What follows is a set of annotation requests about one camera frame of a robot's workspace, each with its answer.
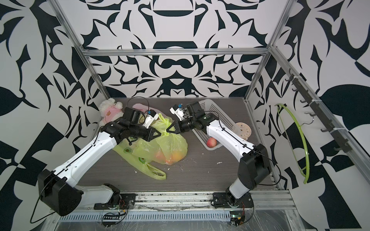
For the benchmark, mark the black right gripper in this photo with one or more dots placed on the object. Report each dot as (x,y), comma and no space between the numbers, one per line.
(179,128)

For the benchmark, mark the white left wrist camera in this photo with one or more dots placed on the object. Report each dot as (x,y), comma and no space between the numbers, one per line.
(150,118)

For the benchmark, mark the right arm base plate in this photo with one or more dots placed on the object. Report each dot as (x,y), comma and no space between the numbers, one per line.
(227,200)

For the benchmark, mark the green circuit board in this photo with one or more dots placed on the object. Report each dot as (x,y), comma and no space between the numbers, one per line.
(237,218)

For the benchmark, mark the beige round perforated disc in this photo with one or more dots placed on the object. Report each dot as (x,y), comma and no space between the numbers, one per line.
(245,130)

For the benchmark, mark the red peach basket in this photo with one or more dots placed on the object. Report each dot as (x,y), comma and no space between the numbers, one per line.
(177,156)
(211,142)
(160,158)

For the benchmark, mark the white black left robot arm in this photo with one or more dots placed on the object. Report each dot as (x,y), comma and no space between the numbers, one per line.
(59,189)

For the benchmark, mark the green avocado print plastic bag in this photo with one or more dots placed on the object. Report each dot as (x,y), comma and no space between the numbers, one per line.
(166,143)

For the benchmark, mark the green hoop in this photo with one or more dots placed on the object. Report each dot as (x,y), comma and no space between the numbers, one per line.
(305,171)

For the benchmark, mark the black wall hook rail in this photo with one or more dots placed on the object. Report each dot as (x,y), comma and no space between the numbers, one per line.
(317,106)

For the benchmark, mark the white perforated plastic basket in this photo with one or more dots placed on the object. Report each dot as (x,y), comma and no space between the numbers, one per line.
(209,106)

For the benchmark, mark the white plush bear pink shirt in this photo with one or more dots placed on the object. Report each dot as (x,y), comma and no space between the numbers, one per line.
(110,110)

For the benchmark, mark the pink apple print plastic bag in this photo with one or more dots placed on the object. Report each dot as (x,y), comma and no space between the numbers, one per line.
(145,109)

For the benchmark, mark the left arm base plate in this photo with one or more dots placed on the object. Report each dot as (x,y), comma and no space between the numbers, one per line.
(121,201)

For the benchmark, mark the black connector block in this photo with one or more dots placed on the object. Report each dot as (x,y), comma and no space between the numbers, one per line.
(110,219)

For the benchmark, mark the red peach basket front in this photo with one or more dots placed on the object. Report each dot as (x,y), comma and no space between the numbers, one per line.
(211,142)

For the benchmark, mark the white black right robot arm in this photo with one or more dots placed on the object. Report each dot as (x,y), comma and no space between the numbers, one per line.
(254,163)

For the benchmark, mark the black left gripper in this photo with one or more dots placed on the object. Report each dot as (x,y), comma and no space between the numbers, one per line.
(150,136)

